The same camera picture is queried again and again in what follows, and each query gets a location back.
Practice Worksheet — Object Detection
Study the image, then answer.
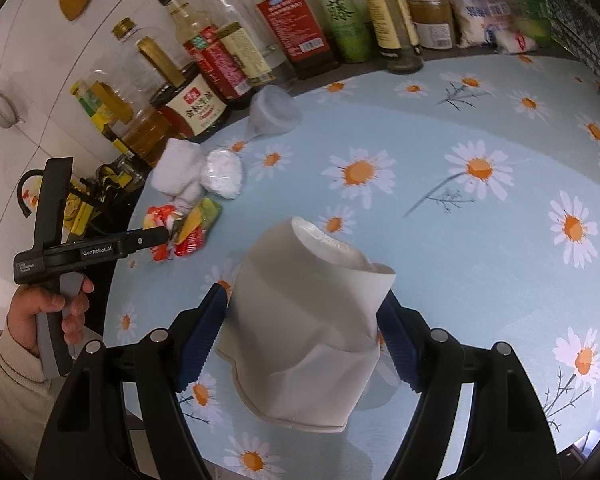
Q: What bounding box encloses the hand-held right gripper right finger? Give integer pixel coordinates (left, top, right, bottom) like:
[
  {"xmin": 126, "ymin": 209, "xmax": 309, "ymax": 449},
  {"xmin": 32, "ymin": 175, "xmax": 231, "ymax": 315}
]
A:
[{"xmin": 377, "ymin": 290, "xmax": 567, "ymax": 480}]

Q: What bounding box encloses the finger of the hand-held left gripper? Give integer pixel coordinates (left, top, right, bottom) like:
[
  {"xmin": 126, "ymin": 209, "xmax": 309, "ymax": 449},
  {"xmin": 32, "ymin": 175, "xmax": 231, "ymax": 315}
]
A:
[{"xmin": 122, "ymin": 226, "xmax": 171, "ymax": 257}]

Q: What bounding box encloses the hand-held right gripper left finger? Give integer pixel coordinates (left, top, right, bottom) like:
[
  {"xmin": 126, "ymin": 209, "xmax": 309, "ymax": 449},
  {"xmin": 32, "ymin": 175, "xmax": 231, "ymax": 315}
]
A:
[{"xmin": 34, "ymin": 282, "xmax": 230, "ymax": 480}]

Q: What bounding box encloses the person's left forearm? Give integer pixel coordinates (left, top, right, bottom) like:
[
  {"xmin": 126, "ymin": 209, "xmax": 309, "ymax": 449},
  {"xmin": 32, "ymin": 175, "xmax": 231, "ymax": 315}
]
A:
[{"xmin": 0, "ymin": 329, "xmax": 74, "ymax": 479}]

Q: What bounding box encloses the person's left hand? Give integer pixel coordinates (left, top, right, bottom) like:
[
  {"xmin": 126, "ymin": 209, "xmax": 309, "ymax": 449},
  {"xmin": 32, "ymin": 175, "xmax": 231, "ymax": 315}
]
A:
[{"xmin": 7, "ymin": 277, "xmax": 95, "ymax": 361}]

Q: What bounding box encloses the green yellow snack wrapper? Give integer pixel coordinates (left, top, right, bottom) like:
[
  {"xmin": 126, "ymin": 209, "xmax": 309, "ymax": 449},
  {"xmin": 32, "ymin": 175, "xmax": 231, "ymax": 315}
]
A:
[{"xmin": 174, "ymin": 196, "xmax": 224, "ymax": 259}]

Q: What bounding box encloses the yellow and black sponge cloth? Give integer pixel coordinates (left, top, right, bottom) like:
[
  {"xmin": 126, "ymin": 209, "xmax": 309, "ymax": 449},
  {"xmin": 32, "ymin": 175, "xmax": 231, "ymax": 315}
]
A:
[{"xmin": 94, "ymin": 152, "xmax": 149, "ymax": 194}]

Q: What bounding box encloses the white towel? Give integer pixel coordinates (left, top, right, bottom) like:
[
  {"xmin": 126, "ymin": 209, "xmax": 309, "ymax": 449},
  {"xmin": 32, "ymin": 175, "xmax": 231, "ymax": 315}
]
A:
[{"xmin": 151, "ymin": 138, "xmax": 207, "ymax": 211}]

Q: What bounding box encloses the blue daisy print tablecloth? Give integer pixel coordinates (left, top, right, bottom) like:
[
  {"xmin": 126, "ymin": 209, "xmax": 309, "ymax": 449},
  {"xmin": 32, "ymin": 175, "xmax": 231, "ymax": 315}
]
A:
[{"xmin": 102, "ymin": 51, "xmax": 600, "ymax": 480}]

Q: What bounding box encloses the small white plastic bag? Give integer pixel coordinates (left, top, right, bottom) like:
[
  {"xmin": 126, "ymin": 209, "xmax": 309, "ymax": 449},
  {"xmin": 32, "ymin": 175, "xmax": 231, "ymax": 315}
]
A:
[{"xmin": 205, "ymin": 148, "xmax": 244, "ymax": 200}]

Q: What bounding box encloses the clear cooking oil jug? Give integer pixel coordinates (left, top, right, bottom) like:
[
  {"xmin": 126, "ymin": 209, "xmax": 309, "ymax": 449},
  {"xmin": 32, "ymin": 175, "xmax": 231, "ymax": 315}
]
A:
[{"xmin": 80, "ymin": 16, "xmax": 194, "ymax": 169}]

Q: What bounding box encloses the dark soy sauce bottle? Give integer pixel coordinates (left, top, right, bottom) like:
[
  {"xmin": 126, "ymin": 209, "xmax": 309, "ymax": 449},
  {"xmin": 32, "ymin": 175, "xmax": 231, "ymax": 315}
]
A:
[{"xmin": 136, "ymin": 36, "xmax": 233, "ymax": 144}]

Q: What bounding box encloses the green label yellow cap bottle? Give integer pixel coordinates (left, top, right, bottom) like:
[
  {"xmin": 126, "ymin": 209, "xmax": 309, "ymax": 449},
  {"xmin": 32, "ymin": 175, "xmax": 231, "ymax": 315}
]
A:
[{"xmin": 69, "ymin": 79, "xmax": 132, "ymax": 157}]

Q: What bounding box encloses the metal mesh strainer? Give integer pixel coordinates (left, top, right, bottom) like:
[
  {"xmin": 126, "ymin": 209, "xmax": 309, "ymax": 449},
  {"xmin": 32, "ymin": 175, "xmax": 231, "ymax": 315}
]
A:
[{"xmin": 0, "ymin": 66, "xmax": 24, "ymax": 129}]

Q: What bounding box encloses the clear plastic cup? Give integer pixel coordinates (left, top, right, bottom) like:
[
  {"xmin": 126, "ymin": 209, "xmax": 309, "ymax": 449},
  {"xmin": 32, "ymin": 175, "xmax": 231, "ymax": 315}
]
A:
[{"xmin": 244, "ymin": 84, "xmax": 302, "ymax": 141}]

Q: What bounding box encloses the black cap red label bottle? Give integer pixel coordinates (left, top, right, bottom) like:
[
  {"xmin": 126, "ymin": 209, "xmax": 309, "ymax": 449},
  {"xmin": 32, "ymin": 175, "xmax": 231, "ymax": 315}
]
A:
[{"xmin": 155, "ymin": 0, "xmax": 257, "ymax": 111}]

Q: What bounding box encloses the clear bottle yellow cap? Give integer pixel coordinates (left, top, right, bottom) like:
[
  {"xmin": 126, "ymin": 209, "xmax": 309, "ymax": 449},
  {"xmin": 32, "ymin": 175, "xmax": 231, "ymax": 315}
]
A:
[{"xmin": 183, "ymin": 0, "xmax": 282, "ymax": 87}]

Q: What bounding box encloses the large red label bottle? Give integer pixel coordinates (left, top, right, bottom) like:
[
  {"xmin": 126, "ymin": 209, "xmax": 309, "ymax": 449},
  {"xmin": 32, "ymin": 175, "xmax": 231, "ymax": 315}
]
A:
[{"xmin": 240, "ymin": 0, "xmax": 342, "ymax": 81}]

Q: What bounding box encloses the green label glass bottle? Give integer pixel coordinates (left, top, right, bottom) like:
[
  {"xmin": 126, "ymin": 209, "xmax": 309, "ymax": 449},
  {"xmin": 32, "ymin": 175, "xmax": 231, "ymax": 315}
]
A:
[{"xmin": 302, "ymin": 0, "xmax": 374, "ymax": 65}]

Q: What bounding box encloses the brown paste jar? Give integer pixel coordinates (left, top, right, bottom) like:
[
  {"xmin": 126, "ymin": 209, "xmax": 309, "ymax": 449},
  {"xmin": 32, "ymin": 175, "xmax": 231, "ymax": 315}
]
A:
[{"xmin": 404, "ymin": 0, "xmax": 456, "ymax": 51}]

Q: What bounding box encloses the olive label slim bottle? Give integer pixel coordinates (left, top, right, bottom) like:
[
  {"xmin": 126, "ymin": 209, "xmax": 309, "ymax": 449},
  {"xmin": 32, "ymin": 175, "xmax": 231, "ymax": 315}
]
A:
[{"xmin": 347, "ymin": 0, "xmax": 425, "ymax": 74}]

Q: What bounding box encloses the small white red packet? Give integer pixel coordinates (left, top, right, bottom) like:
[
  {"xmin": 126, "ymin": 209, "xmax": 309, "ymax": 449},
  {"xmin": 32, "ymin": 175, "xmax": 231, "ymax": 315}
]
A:
[{"xmin": 494, "ymin": 27, "xmax": 540, "ymax": 55}]

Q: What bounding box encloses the white and blue bag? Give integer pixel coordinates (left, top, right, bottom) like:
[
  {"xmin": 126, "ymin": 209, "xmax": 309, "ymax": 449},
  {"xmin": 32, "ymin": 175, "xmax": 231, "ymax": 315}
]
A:
[{"xmin": 429, "ymin": 0, "xmax": 519, "ymax": 49}]

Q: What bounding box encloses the green plastic bag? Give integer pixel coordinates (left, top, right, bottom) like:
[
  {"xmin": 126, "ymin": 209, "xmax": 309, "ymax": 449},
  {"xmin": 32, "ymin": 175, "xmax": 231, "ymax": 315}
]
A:
[{"xmin": 500, "ymin": 0, "xmax": 554, "ymax": 47}]

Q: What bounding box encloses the blue patterned curtain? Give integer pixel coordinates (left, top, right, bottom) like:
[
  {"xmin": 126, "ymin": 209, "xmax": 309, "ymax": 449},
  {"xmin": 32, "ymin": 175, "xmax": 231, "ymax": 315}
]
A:
[{"xmin": 535, "ymin": 0, "xmax": 600, "ymax": 98}]

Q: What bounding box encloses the yellow jug with black handle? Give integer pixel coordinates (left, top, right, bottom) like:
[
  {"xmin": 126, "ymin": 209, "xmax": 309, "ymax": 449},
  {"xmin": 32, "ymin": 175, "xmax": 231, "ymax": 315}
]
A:
[{"xmin": 17, "ymin": 169, "xmax": 101, "ymax": 239}]

